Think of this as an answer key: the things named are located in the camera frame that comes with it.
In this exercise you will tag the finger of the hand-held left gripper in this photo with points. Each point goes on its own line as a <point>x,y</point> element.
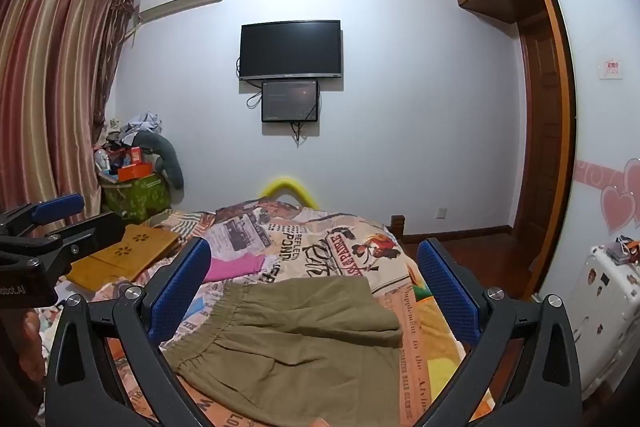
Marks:
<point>59,207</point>
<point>95,234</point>

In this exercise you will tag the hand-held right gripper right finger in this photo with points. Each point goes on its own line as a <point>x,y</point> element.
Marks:
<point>449,298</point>

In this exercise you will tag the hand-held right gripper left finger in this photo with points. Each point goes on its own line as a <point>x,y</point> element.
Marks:
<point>181,291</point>

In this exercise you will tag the khaki pants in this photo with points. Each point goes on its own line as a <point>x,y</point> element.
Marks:
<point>300,347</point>

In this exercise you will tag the bamboo lap board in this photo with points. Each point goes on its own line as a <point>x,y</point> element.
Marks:
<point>125,252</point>

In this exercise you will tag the green storage box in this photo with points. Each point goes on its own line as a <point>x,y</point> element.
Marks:
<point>135,201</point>

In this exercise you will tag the pink cloth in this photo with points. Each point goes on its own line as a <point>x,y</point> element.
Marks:
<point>230,268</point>

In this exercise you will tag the orange box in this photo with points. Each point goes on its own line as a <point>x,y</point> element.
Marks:
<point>135,171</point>

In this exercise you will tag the small red box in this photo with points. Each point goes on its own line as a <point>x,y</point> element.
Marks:
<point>135,154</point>

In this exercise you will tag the grey plush toy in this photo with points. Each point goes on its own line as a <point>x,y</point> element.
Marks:
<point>170,162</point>

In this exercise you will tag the printed blanket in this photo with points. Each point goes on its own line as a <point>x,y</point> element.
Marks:
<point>350,247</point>

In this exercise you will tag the pile of clothes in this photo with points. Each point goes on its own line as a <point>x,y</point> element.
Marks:
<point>142,122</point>

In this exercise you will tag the striped curtain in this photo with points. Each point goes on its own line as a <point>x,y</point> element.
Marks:
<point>50,82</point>

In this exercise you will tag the yellow foam tube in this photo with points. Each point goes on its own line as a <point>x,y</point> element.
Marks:
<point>280,183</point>

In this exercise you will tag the white stickered suitcase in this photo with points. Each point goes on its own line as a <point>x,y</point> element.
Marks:
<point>600,307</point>

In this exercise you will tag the small grey orange gadget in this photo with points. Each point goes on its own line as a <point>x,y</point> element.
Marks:
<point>623,250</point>

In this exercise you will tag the white heart-print wardrobe door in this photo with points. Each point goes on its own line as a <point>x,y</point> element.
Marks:
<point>590,117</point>

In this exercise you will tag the wall socket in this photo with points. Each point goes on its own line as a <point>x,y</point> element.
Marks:
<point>441,212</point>

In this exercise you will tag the small black wall monitor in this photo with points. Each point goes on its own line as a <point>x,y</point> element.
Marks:
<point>290,102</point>

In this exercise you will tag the black wall television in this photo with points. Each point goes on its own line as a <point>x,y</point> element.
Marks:
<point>290,49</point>

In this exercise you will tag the red wall label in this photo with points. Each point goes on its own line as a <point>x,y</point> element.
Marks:
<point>611,68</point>

